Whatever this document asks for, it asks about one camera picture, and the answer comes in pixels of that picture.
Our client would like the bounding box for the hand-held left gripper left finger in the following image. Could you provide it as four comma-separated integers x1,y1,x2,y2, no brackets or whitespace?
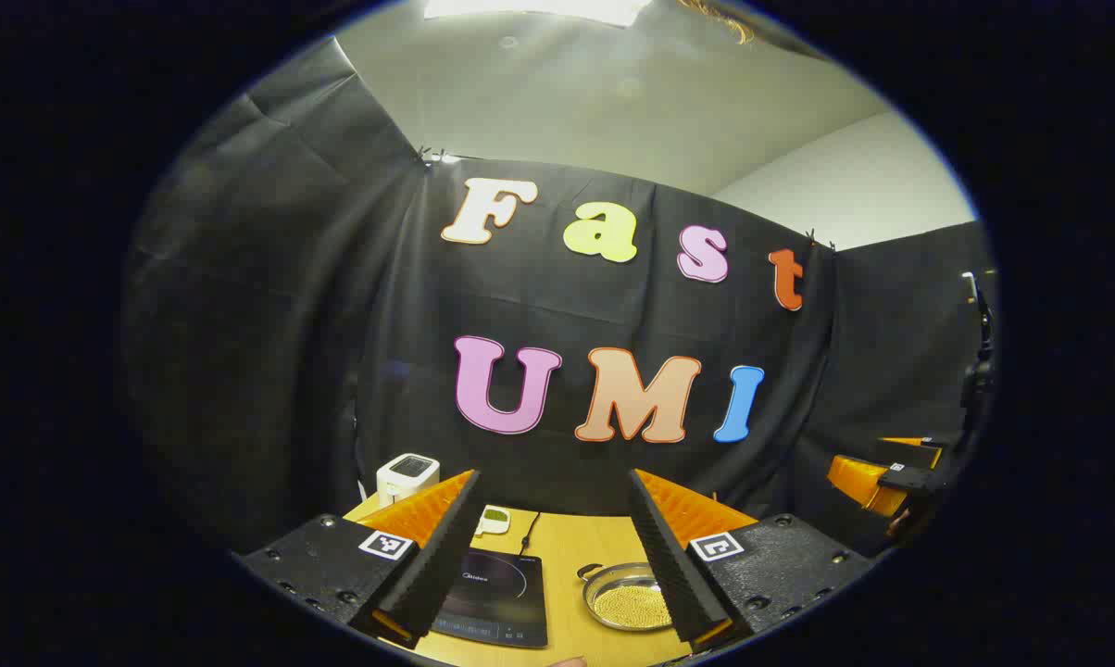
238,470,482,649

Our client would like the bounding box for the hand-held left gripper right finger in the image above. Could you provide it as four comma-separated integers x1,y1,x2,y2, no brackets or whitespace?
626,469,873,654

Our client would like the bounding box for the stainless steel pot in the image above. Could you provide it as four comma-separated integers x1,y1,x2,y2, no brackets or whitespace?
577,561,674,634

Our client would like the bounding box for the black induction cooktop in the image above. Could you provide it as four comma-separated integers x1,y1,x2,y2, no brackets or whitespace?
431,548,549,648

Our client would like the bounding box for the pile of soybeans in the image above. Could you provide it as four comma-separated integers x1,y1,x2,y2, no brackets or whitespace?
595,584,671,629

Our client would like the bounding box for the white boxy kitchen appliance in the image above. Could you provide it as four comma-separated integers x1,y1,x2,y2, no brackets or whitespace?
376,453,441,507

